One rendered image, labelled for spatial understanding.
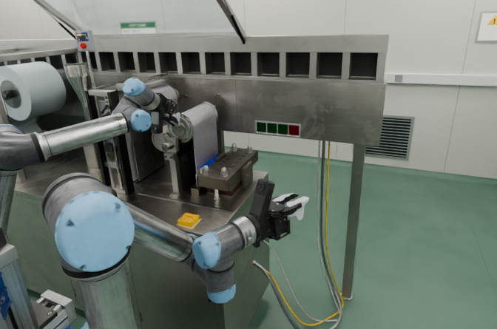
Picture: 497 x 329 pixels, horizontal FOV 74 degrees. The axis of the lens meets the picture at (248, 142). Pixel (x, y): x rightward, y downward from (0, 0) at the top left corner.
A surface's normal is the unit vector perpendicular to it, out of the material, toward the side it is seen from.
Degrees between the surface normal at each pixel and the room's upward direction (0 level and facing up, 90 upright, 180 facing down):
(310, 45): 90
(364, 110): 90
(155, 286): 90
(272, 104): 90
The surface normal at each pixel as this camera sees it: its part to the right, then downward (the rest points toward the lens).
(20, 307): 0.91, 0.11
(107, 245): 0.63, 0.11
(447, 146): -0.39, 0.33
